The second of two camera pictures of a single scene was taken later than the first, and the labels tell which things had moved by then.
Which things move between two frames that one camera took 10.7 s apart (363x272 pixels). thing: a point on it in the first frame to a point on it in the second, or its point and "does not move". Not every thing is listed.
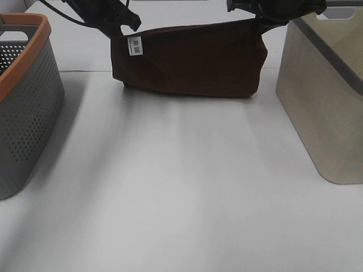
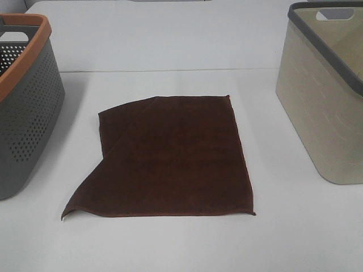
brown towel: [226, 59] to [169, 156]
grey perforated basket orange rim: [32, 96] does not move
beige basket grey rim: [320, 83] does not move
